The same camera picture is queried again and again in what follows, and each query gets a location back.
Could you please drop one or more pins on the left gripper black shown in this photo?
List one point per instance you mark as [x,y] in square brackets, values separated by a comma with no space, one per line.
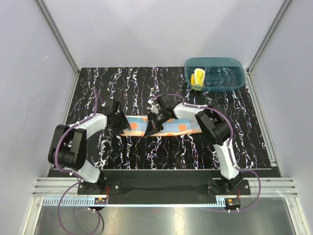
[121,128]

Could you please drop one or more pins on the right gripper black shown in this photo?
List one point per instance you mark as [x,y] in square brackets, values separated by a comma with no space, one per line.
[153,127]

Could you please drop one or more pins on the orange blue dotted towel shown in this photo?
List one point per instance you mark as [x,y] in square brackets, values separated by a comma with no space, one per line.
[173,127]

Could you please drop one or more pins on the yellow crocodile towel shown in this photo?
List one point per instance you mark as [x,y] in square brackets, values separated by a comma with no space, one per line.
[197,79]

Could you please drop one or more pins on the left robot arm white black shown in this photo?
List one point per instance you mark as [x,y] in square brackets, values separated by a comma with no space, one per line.
[68,150]

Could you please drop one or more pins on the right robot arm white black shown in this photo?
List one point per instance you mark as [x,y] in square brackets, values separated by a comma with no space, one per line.
[213,124]

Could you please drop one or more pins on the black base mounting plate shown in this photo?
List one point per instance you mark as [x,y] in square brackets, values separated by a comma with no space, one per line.
[208,181]

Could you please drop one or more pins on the teal transparent plastic bin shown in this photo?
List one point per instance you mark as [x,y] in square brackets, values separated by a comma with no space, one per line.
[222,74]

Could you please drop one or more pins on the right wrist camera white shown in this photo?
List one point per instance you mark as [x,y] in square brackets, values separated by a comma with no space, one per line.
[153,106]

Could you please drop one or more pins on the aluminium front rail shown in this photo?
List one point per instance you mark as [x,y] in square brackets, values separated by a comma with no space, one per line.
[267,187]

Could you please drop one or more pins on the slotted cable duct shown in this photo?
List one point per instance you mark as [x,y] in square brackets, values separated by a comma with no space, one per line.
[114,201]

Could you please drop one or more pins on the left aluminium frame post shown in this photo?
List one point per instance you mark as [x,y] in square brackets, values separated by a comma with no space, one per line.
[56,33]

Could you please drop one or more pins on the aluminium frame post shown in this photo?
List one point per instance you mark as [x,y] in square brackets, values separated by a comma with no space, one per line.
[56,33]
[269,34]

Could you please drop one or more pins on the right aluminium frame post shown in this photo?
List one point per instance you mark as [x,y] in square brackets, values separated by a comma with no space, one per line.
[269,34]

